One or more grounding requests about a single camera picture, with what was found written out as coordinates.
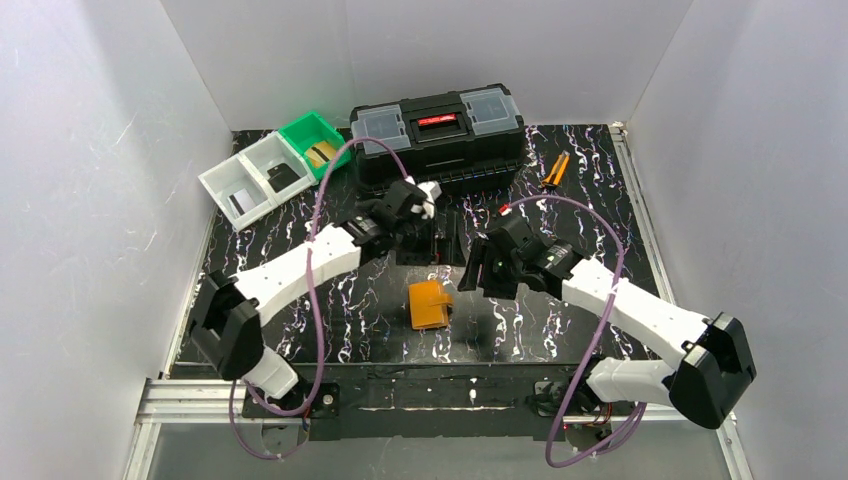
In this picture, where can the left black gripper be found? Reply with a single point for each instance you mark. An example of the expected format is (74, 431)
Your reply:
(416, 234)

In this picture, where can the green plastic bin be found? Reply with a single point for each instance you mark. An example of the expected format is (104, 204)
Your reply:
(307, 130)

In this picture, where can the aluminium frame rail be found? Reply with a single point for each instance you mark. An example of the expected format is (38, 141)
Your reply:
(444, 404)

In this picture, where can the black toolbox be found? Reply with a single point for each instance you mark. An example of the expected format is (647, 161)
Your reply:
(468, 141)

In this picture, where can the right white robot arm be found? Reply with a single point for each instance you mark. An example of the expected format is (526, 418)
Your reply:
(703, 365)

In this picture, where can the orange card holder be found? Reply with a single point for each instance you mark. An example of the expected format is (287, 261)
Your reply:
(430, 305)

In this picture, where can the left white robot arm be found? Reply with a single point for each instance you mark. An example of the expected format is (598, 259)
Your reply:
(230, 312)

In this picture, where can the left white plastic bin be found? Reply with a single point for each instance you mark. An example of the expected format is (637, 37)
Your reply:
(228, 177)

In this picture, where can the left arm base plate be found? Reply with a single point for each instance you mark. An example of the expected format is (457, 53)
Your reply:
(324, 406)

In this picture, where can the white plastic bin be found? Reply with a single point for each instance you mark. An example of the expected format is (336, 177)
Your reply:
(228, 177)
(272, 150)

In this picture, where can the orange utility knife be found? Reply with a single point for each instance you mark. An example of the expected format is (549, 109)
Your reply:
(556, 174)

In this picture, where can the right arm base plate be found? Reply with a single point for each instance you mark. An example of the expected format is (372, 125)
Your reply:
(547, 397)

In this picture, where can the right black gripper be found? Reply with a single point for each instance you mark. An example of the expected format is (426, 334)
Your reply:
(486, 263)

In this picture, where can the gold card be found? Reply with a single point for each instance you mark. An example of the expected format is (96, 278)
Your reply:
(320, 153)

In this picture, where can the silver white credit card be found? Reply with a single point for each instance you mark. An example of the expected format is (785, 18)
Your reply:
(242, 202)

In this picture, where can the middle white plastic bin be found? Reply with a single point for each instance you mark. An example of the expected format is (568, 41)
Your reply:
(272, 150)

